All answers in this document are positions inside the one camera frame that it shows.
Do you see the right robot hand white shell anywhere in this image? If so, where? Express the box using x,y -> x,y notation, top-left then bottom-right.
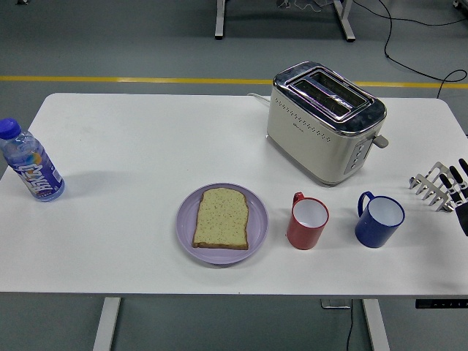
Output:
438,158 -> 468,238

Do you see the blue enamel cup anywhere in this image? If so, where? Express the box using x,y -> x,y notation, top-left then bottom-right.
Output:
355,190 -> 406,249

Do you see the red enamel cup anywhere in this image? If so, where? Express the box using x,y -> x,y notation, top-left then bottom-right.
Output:
286,191 -> 330,251

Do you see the slice of toast bread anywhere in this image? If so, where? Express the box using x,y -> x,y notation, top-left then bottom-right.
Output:
192,187 -> 250,251

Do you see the metal toast rack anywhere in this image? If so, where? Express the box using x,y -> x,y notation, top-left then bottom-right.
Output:
408,162 -> 468,213

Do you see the black table control panel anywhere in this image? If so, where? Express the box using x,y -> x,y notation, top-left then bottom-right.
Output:
415,298 -> 468,310

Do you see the cream and chrome toaster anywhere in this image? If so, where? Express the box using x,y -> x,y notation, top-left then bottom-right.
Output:
265,61 -> 390,188

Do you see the purple round plate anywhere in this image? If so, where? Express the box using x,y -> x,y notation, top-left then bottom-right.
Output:
175,182 -> 270,265

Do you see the white background table leg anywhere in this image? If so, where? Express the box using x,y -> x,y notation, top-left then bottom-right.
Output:
214,0 -> 227,41
332,0 -> 357,42

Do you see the yellow floor tape line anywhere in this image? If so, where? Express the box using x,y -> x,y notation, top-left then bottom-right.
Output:
0,75 -> 468,90

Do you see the plastic bottle with blue label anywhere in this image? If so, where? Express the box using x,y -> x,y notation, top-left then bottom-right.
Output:
0,117 -> 66,203

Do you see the grey bracket under table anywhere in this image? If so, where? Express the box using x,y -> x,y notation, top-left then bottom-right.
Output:
320,298 -> 352,310

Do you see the black cable under table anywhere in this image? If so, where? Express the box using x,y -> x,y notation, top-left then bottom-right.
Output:
345,309 -> 355,351

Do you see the thick black floor cable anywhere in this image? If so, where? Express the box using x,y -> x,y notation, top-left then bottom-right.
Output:
377,0 -> 468,99

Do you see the thin black floor cable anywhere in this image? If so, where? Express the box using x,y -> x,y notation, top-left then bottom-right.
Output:
352,0 -> 468,27

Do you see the white toaster power cord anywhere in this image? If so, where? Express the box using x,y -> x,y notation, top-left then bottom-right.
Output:
246,92 -> 272,107

